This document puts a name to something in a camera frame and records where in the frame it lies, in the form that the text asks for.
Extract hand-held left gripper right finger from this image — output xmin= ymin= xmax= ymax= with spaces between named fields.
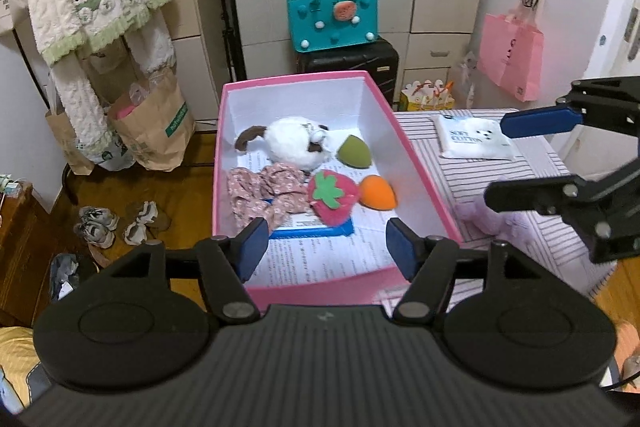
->
xmin=386 ymin=217 xmax=543 ymax=325

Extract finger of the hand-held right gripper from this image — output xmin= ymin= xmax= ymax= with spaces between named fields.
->
xmin=500 ymin=77 xmax=640 ymax=138
xmin=484 ymin=162 xmax=640 ymax=264

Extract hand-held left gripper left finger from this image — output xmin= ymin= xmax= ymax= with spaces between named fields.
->
xmin=110 ymin=217 xmax=271 ymax=323

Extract pink floral scrunchie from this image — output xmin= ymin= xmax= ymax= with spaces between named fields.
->
xmin=226 ymin=162 xmax=313 ymax=230

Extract blue wet wipes pack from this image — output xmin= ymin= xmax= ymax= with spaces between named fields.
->
xmin=267 ymin=197 xmax=356 ymax=240

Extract orange makeup sponge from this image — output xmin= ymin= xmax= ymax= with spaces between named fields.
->
xmin=359 ymin=175 xmax=398 ymax=210

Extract pink strawberry plush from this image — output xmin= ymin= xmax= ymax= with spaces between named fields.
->
xmin=306 ymin=169 xmax=362 ymax=225

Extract pink cardboard box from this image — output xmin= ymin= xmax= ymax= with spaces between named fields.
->
xmin=212 ymin=71 xmax=463 ymax=313

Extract green makeup sponge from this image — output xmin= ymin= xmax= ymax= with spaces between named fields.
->
xmin=336 ymin=134 xmax=375 ymax=168

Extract pale pink fluffy item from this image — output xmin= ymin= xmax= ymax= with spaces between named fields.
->
xmin=452 ymin=199 xmax=531 ymax=238

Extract pink paper bag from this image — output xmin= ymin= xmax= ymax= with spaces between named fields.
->
xmin=476 ymin=4 xmax=545 ymax=102

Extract white cotton pad pack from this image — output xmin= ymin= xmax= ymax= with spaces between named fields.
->
xmin=432 ymin=114 xmax=516 ymax=160

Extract printed paper sheet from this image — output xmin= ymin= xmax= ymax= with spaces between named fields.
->
xmin=232 ymin=154 xmax=396 ymax=288

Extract clear plastic bag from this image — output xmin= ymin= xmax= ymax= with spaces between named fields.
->
xmin=459 ymin=51 xmax=480 ymax=110

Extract striped tablecloth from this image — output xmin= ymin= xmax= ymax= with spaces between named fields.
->
xmin=382 ymin=107 xmax=623 ymax=308

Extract pairs of shoes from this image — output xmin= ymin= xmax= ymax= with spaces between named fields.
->
xmin=122 ymin=201 xmax=171 ymax=245

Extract white brown plush toy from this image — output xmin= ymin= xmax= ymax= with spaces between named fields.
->
xmin=234 ymin=116 xmax=333 ymax=170

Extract yellow gift box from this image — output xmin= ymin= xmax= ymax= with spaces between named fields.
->
xmin=399 ymin=78 xmax=456 ymax=112

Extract brown paper bag green print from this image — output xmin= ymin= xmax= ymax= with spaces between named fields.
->
xmin=107 ymin=72 xmax=197 ymax=172

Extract white plastic bag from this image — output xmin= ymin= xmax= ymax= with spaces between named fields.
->
xmin=80 ymin=137 xmax=136 ymax=171

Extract black suitcase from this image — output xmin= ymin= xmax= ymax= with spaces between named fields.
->
xmin=295 ymin=38 xmax=400 ymax=110

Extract grey crumpled cloth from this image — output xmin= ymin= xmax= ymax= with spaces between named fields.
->
xmin=50 ymin=254 xmax=83 ymax=303

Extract plain brown paper bag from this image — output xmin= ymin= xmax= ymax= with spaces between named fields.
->
xmin=45 ymin=107 xmax=96 ymax=175

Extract wooden cabinet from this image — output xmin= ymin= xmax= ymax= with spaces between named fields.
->
xmin=0 ymin=182 xmax=66 ymax=328

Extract yellow cloth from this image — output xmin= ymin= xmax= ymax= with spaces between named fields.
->
xmin=0 ymin=326 xmax=51 ymax=413

